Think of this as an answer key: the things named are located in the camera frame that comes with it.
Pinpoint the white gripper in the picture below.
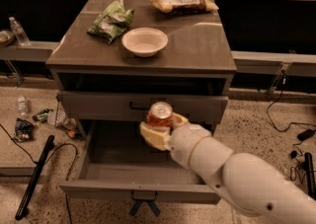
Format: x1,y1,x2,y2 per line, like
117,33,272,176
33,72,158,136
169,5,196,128
140,112,211,169

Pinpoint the red coke can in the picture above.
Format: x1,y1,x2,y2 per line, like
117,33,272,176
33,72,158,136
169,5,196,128
146,102,173,127

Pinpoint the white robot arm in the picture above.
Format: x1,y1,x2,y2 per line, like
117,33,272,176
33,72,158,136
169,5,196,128
140,114,316,224

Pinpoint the open grey middle drawer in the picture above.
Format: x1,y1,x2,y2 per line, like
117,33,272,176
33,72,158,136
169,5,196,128
60,120,220,204

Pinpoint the grey drawer cabinet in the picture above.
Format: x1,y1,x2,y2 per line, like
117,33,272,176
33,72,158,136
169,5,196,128
46,0,236,133

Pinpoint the closed grey upper drawer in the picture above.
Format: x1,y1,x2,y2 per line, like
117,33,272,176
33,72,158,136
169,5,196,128
57,91,228,124

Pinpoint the green can on floor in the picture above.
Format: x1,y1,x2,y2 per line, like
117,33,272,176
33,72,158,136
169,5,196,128
32,109,52,122

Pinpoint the white bowl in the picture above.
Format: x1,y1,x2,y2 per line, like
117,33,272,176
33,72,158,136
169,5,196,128
121,28,168,57

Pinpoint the green chip bag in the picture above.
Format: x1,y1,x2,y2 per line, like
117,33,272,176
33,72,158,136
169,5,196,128
87,0,134,42

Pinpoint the brown yellow chip bag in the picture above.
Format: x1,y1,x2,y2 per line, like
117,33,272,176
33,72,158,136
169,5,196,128
149,0,218,14

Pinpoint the dark blue snack bag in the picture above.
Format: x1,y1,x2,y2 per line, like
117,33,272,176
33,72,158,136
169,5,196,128
15,118,35,141

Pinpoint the black stand leg right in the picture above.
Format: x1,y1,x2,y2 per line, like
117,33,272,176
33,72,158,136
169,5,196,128
304,152,316,199

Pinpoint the black stand leg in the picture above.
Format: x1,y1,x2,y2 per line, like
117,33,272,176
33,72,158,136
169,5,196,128
15,135,54,221
304,152,316,199

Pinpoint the small water bottle on floor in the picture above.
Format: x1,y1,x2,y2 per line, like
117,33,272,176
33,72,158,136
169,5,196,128
17,96,29,116

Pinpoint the black stand leg left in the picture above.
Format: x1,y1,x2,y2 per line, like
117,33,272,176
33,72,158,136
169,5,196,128
15,135,54,221

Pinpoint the clear water bottle on ledge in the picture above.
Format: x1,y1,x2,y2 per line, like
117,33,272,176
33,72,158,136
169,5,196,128
9,17,31,45

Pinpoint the bowl on left ledge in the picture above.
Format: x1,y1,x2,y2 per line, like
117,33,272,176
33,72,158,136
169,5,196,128
0,30,15,47

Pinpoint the black cable on left floor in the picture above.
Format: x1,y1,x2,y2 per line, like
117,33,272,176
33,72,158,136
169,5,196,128
0,122,79,224

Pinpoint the wire mesh basket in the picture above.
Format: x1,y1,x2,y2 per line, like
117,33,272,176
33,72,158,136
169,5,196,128
55,102,68,126

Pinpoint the black power adapter with cable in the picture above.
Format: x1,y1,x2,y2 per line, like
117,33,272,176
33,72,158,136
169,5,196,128
266,70,316,183

